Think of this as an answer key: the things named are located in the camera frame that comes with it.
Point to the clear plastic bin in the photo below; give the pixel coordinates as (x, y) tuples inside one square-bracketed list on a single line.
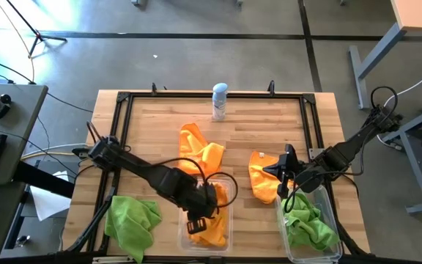
[(337, 253), (181, 242)]

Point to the wooden desk top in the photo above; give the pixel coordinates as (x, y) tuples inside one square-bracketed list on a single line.
[(420, 14)]

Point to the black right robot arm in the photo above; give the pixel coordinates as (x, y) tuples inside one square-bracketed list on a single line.
[(343, 150)]

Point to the black frame clamp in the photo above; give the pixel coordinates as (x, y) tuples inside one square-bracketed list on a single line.
[(271, 88), (154, 88)]

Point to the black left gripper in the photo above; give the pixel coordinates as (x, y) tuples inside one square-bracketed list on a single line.
[(200, 203)]

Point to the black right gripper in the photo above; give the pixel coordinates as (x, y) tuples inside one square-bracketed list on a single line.
[(289, 168)]

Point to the grey side desk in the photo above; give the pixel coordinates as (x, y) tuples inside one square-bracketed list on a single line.
[(17, 110)]

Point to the black tripod stand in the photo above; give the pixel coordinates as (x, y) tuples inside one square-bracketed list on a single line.
[(37, 36)]

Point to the grey desk leg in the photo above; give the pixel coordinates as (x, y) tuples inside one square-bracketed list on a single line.
[(379, 51)]

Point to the orange microfiber towel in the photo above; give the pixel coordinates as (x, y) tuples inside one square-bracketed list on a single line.
[(196, 150), (214, 231), (262, 183)]

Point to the black aluminium table frame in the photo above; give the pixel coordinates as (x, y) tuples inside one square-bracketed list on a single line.
[(181, 95)]

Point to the grey table frame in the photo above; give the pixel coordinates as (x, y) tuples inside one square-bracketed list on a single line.
[(416, 176)]

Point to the white paper sheet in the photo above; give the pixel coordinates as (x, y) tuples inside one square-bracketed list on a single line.
[(48, 201)]

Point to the green microfiber towel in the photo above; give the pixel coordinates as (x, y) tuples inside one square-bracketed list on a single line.
[(130, 220), (306, 227)]

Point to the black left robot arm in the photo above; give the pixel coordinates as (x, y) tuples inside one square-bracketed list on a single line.
[(148, 170)]

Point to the black support beam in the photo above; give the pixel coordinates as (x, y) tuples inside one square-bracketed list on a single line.
[(42, 179)]

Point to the grey mounting plate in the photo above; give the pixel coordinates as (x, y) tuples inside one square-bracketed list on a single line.
[(315, 153)]

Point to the pale blue spray bottle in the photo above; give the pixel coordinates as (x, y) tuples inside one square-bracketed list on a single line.
[(219, 102)]

